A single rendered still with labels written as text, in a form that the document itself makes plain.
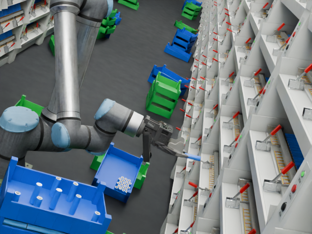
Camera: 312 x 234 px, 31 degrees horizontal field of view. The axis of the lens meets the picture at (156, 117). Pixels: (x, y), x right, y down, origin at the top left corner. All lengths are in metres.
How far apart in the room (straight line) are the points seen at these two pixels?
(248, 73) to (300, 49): 0.74
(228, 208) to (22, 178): 0.62
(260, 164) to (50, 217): 0.59
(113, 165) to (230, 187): 1.34
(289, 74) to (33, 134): 1.12
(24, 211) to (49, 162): 1.41
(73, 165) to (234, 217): 1.55
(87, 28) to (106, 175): 0.97
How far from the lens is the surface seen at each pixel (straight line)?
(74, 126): 2.04
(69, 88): 2.07
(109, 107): 2.04
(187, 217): 2.37
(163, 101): 4.25
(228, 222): 1.58
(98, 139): 2.09
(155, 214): 2.91
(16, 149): 2.36
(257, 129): 1.75
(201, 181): 2.25
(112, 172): 3.00
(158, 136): 2.06
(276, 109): 1.74
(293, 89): 1.54
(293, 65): 1.71
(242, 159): 1.79
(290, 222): 1.09
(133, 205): 2.90
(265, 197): 1.32
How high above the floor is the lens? 1.36
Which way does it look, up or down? 19 degrees down
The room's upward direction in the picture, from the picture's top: 25 degrees clockwise
